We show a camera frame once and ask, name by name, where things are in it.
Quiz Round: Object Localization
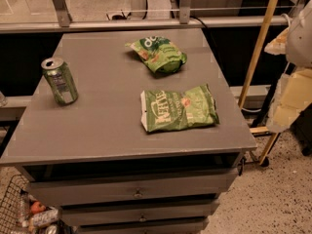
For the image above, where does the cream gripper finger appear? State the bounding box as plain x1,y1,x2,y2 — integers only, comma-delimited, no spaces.
266,67,312,133

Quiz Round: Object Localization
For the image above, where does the silver can in basket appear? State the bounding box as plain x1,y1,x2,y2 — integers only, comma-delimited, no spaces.
45,224,59,234

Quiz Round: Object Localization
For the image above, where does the orange fruit in basket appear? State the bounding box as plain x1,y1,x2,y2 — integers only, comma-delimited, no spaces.
30,201,46,215

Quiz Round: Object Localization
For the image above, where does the green Kettle jalapeno chip bag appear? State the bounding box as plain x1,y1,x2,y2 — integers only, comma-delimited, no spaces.
140,84,219,133

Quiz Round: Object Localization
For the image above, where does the grey drawer cabinet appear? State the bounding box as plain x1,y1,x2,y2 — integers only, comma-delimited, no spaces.
1,29,255,234

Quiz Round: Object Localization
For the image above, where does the yellow wooden stand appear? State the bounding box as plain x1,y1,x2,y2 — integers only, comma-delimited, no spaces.
238,0,279,166

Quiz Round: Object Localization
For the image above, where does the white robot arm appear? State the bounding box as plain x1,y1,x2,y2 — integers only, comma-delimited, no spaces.
264,1,312,133

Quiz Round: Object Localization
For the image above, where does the black wire basket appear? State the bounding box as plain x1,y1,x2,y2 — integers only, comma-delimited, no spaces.
0,175,72,234

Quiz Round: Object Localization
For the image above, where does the green apple chip bag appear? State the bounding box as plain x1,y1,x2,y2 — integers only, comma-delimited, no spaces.
126,36,187,74

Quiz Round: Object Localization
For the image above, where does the green soda can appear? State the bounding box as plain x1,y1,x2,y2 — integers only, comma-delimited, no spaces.
41,58,78,106

